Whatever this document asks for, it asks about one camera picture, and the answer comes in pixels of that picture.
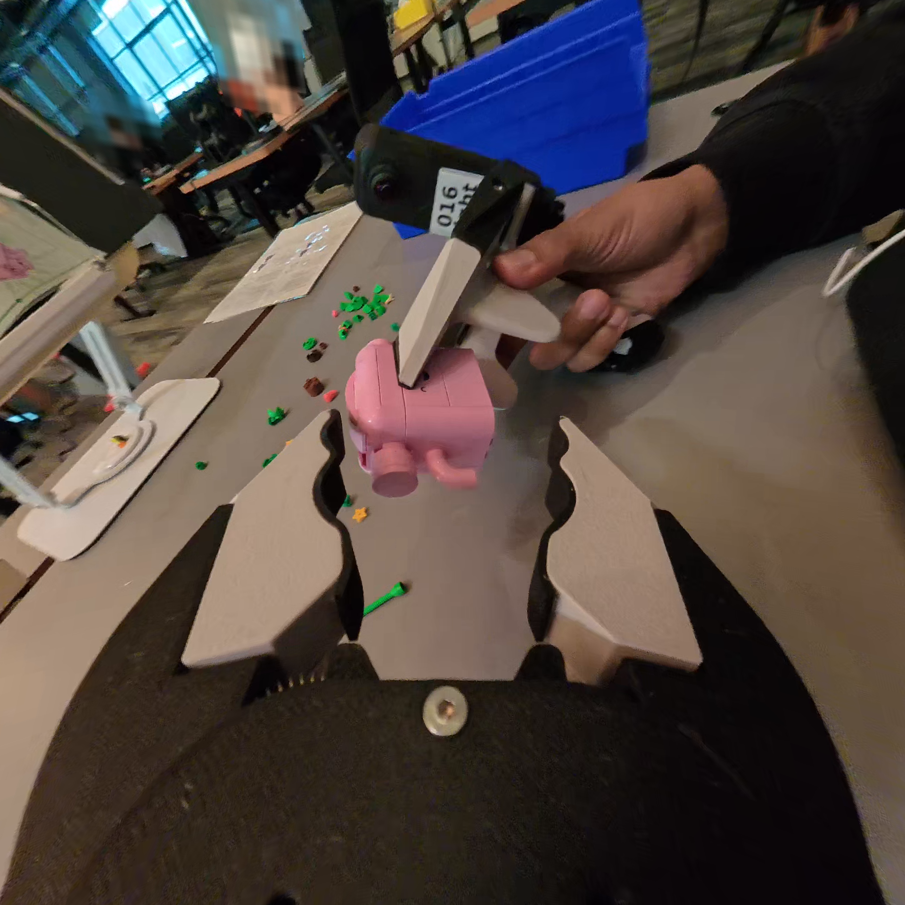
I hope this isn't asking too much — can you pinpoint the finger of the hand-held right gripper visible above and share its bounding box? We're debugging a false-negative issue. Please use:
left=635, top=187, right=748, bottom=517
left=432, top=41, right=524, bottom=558
left=395, top=237, right=490, bottom=388

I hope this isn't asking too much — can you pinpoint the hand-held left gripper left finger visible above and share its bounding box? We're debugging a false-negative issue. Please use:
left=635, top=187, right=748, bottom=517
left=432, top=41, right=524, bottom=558
left=180, top=409, right=365, bottom=683

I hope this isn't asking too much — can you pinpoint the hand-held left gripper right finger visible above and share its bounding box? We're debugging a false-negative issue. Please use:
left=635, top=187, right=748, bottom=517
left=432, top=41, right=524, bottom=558
left=527, top=416, right=704, bottom=685

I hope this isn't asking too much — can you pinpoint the pink toy brick body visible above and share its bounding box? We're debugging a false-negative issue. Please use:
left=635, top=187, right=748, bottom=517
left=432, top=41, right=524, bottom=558
left=345, top=338, right=496, bottom=498

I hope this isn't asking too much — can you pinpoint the green toy rod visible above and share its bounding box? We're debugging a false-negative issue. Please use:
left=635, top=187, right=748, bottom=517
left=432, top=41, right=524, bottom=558
left=362, top=581, right=410, bottom=616

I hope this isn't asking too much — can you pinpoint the person's right forearm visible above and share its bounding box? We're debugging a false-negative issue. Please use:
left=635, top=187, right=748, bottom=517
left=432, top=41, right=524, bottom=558
left=640, top=14, right=905, bottom=284

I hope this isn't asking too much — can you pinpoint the person's right hand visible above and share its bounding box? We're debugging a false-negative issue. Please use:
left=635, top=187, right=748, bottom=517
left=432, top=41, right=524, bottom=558
left=494, top=166, right=731, bottom=373

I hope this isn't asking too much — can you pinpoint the pile of green leaf pieces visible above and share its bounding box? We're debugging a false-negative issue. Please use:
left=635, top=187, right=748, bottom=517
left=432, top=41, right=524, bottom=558
left=332, top=283, right=395, bottom=340

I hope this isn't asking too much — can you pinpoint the printed paper sheet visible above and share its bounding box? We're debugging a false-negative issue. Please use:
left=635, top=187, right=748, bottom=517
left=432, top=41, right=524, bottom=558
left=204, top=204, right=363, bottom=325

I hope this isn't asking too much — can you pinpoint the wooden office desk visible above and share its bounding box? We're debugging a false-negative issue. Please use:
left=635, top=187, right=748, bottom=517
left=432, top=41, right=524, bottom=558
left=141, top=92, right=347, bottom=234

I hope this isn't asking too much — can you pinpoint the blue plastic bin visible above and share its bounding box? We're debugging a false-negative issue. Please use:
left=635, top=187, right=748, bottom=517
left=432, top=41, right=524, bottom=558
left=346, top=0, right=651, bottom=238

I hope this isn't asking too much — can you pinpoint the white stand base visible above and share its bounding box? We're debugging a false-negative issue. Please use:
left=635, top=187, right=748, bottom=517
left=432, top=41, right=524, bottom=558
left=16, top=377, right=222, bottom=561

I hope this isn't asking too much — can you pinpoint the large glass window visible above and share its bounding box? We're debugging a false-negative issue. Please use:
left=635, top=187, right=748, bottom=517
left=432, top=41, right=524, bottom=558
left=92, top=0, right=216, bottom=100

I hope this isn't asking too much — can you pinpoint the white cord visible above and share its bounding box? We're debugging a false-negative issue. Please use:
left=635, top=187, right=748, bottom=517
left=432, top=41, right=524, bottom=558
left=822, top=230, right=905, bottom=298

